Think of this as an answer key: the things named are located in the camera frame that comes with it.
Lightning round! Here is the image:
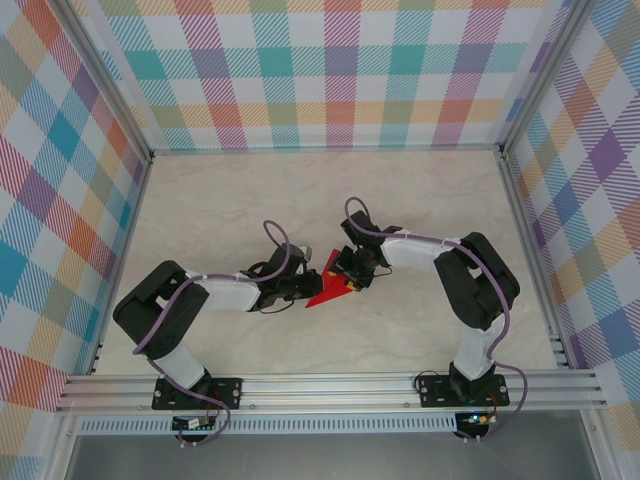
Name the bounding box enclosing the aluminium frame post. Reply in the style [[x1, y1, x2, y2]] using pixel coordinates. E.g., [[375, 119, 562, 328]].
[[54, 0, 154, 166], [499, 0, 599, 156]]

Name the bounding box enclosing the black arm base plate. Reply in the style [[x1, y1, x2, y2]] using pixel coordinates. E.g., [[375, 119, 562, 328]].
[[415, 373, 511, 409], [151, 377, 245, 412]]

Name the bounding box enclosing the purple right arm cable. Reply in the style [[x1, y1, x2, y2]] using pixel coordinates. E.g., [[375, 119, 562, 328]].
[[344, 197, 530, 445]]

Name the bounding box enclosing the wide aluminium mounting rail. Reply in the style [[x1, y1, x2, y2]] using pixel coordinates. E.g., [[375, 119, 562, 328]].
[[54, 369, 609, 416]]

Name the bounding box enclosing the grey metal panel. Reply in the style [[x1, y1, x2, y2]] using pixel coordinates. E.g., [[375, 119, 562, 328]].
[[64, 430, 601, 480]]

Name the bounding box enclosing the perforated metal cable tray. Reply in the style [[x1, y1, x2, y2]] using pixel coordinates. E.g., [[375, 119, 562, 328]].
[[78, 413, 459, 435]]

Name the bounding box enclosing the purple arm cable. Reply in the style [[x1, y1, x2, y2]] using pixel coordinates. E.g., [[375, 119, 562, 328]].
[[344, 197, 530, 445], [132, 219, 292, 449]]

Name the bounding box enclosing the aluminium table edge rail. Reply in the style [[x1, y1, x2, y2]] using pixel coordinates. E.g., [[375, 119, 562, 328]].
[[149, 144, 504, 157], [87, 154, 154, 376], [497, 149, 571, 371]]

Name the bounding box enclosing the red paper sheet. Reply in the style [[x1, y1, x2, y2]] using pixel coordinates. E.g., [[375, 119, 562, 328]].
[[305, 247, 354, 310]]

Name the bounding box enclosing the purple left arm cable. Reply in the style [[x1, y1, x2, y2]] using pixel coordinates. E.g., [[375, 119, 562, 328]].
[[132, 219, 292, 449]]

